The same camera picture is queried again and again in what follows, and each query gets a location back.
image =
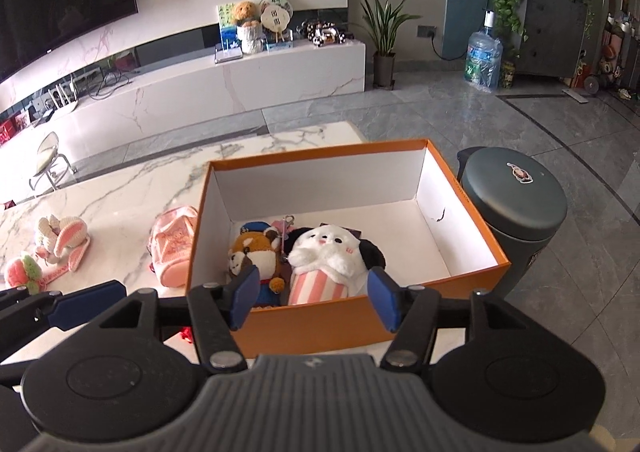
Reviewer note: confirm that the landscape painting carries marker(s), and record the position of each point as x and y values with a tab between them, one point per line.
225	26

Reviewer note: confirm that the red gift box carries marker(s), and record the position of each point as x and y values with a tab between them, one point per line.
12	126

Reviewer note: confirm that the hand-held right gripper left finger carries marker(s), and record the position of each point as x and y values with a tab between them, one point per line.
245	297

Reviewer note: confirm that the pink mini backpack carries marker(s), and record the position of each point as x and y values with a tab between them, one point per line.
172	244

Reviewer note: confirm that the black dumbbells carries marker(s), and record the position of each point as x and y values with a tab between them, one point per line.
594	84

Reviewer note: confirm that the dark grey drawer cabinet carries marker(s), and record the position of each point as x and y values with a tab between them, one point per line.
550	26

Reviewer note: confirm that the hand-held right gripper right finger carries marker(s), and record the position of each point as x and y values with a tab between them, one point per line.
382	299

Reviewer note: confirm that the orange crochet fruit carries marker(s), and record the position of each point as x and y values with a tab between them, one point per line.
186	333

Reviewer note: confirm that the blue water jug with pump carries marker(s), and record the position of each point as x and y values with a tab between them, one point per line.
482	56

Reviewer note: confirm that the black flat television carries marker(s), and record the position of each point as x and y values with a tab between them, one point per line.
60	1

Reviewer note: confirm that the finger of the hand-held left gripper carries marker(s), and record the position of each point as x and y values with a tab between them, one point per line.
90	302

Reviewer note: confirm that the green seat stool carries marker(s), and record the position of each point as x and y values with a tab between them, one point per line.
47	149

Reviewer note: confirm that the potted orchid plant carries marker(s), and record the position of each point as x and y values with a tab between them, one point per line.
384	31

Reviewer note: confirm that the white marble television cabinet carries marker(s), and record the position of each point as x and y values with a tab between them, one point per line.
250	81

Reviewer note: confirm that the green tin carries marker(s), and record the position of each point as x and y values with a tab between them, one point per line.
507	74

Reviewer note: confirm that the grey round trash bin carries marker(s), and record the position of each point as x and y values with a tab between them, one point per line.
515	202

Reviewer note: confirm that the cream crochet bunny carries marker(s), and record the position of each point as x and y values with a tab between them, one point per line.
60	237

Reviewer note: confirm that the round paper fan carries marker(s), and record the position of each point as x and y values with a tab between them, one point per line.
276	16

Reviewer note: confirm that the red panda plush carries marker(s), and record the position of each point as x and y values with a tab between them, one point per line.
255	257

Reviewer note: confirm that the grey wall socket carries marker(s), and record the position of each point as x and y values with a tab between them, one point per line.
426	31

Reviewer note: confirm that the orange cardboard box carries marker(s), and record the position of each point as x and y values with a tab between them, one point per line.
320	327

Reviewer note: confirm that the white router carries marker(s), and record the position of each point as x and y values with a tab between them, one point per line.
62	99

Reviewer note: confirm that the white floor scale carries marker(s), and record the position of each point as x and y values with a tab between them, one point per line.
575	95

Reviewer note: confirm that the pink crochet strawberry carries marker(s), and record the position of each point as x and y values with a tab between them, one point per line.
20	272

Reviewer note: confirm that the brown teddy bear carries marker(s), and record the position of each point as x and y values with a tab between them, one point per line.
248	26

